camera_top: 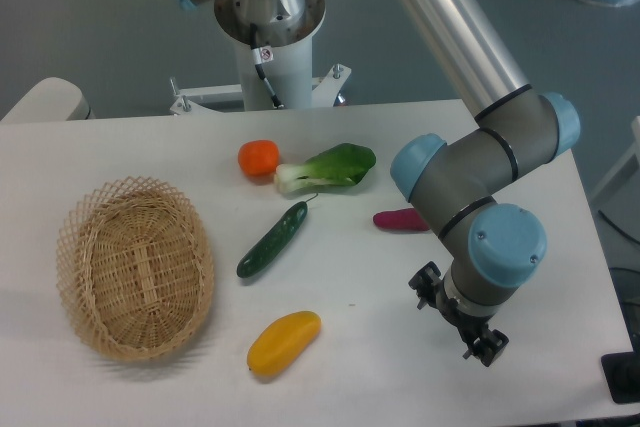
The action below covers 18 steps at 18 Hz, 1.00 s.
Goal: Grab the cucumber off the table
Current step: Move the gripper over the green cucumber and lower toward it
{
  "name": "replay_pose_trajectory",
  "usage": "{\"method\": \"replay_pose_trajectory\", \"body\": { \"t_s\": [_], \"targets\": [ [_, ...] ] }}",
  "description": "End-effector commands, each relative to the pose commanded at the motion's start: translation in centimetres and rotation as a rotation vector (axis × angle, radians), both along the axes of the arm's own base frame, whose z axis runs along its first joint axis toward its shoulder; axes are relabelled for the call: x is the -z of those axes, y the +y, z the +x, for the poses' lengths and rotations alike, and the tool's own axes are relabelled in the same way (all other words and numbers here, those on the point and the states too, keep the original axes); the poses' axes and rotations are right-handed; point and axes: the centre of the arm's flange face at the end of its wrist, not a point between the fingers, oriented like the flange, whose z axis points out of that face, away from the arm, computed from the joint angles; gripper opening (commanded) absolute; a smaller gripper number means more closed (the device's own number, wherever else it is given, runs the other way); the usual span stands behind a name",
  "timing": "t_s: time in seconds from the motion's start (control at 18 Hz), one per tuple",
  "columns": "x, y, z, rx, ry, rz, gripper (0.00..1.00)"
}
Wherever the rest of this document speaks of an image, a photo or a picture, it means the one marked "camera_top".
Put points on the green bok choy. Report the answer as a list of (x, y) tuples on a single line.
[(344, 165)]

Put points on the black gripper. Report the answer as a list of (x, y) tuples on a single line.
[(469, 318)]

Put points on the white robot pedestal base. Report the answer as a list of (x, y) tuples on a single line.
[(273, 47)]

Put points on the orange tomato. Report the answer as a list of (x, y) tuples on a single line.
[(258, 157)]

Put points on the white chair back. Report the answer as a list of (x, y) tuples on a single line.
[(51, 100)]

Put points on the white furniture frame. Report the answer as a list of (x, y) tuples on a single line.
[(623, 169)]

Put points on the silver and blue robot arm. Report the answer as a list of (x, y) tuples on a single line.
[(495, 247)]

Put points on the woven wicker basket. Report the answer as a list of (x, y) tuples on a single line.
[(135, 271)]

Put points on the black device at table edge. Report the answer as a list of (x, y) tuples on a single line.
[(621, 371)]

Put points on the yellow mango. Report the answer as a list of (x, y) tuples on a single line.
[(282, 342)]

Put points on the green cucumber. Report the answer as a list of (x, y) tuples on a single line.
[(267, 249)]

